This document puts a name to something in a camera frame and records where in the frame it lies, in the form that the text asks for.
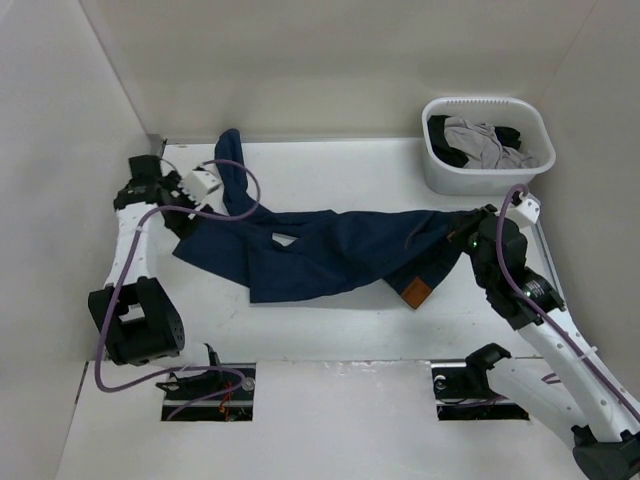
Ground dark blue denim trousers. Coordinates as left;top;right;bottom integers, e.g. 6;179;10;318
171;128;481;312

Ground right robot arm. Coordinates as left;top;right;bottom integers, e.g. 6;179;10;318
448;205;639;479

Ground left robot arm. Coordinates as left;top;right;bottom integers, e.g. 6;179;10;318
88;154;225;399

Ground white plastic laundry basket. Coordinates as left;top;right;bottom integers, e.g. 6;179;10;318
421;97;556;196

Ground black garment in basket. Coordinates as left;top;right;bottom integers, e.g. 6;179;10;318
426;114;523;168

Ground grey garment in basket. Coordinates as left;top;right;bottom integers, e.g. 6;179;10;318
443;116;539;170

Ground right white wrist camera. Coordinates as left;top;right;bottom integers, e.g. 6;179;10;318
506;192;541;229

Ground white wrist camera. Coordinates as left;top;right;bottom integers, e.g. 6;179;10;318
180;168;222;203
506;192;541;229

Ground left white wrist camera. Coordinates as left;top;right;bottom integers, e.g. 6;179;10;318
180;168;222;203

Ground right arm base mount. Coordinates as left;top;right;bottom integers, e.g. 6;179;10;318
431;361;530;421

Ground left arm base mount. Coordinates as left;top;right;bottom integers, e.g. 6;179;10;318
156;363;256;423

